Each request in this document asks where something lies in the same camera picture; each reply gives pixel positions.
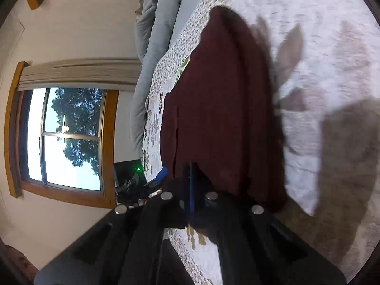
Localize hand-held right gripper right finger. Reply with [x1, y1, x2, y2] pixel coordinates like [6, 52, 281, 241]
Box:
[194, 178, 346, 285]

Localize wood-framed glass window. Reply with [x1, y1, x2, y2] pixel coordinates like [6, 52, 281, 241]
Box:
[4, 61, 119, 209]

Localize beige curtain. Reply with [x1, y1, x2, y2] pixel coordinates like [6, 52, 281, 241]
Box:
[18, 59, 141, 92]

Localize grey comforter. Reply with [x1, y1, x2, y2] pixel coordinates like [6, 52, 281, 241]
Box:
[129, 0, 187, 152]

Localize floral white quilt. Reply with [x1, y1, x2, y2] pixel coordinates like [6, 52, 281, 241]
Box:
[141, 0, 380, 285]

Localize maroon pants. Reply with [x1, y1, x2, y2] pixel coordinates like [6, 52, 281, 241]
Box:
[160, 6, 289, 244]

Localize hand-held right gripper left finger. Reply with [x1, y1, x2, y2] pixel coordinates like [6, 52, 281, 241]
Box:
[34, 163, 197, 285]

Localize light blue bed sheet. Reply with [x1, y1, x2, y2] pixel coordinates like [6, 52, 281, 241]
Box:
[169, 0, 214, 54]

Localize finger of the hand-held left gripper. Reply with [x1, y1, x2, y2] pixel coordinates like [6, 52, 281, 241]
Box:
[145, 167, 168, 198]

